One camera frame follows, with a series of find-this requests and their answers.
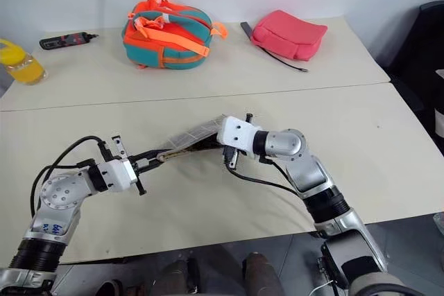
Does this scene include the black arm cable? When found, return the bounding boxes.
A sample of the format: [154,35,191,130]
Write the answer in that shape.
[223,155,303,197]
[30,135,109,221]

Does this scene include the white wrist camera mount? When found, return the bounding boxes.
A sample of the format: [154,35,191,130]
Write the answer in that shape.
[98,157,137,193]
[216,115,260,157]

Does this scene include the pink fabric bag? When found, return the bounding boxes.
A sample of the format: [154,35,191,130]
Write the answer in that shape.
[250,9,329,62]

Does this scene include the grey flat strap tab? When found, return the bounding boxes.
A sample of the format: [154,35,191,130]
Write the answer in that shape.
[240,21,255,41]

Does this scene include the dark rounded shape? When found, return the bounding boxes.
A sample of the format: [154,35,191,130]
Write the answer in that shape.
[241,252,286,296]

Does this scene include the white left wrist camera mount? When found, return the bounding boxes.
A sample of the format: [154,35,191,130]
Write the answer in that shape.
[98,157,137,193]

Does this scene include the clear plastic zip bag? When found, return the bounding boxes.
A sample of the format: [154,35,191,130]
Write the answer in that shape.
[157,114,230,164]

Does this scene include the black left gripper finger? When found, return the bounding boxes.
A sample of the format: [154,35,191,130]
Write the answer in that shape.
[133,157,165,175]
[129,150,164,164]

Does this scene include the thin white wire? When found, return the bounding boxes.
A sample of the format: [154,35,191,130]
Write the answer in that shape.
[311,281,336,293]

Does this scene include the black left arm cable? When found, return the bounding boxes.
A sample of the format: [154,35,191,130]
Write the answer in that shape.
[30,135,109,221]

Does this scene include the black and red handheld device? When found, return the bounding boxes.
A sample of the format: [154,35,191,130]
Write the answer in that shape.
[39,31,100,51]

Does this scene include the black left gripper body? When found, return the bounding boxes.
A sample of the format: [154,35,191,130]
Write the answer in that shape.
[110,134,147,197]

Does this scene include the yellow drink bottle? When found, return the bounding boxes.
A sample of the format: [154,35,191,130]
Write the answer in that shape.
[0,38,49,86]

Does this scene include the black chair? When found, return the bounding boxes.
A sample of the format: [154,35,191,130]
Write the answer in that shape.
[387,0,444,139]

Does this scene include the orange and teal backpack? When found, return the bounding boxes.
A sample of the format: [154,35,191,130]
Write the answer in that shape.
[121,0,230,70]

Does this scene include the thin black cord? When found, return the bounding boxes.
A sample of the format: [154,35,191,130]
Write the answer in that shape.
[262,45,309,75]

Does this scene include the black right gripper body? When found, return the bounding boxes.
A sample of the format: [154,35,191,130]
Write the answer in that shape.
[223,112,255,172]

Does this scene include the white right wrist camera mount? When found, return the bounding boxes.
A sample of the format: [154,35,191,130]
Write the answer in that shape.
[216,115,260,157]

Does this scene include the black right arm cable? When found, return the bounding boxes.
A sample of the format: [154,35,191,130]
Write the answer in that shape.
[223,155,303,197]

